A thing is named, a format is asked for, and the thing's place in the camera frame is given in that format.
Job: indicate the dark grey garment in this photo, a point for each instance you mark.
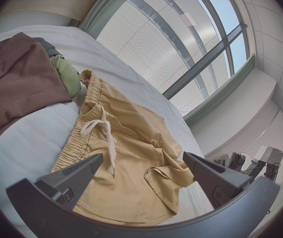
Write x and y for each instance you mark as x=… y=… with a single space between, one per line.
x=49 y=47

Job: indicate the tan shorts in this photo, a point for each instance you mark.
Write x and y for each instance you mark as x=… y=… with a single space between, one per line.
x=131 y=145

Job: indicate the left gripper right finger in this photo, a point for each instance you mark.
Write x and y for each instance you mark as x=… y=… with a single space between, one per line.
x=218 y=182

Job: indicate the green garment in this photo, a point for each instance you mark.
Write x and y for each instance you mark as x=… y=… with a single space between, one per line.
x=68 y=75

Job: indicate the grey-green curtain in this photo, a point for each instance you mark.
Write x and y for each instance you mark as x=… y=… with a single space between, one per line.
x=111 y=6
x=218 y=90

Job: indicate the window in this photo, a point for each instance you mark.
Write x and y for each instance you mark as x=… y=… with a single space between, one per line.
x=168 y=46

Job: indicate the brown garment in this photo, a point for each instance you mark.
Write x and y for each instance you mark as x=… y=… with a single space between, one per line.
x=15 y=83

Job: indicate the bed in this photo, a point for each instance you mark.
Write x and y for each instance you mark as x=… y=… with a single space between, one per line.
x=106 y=58

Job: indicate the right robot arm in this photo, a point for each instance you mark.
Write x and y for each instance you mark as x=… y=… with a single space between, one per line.
x=267 y=157

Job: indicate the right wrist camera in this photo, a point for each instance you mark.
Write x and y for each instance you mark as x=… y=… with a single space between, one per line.
x=220 y=162

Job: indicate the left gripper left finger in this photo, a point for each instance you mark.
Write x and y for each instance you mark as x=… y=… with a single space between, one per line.
x=69 y=180

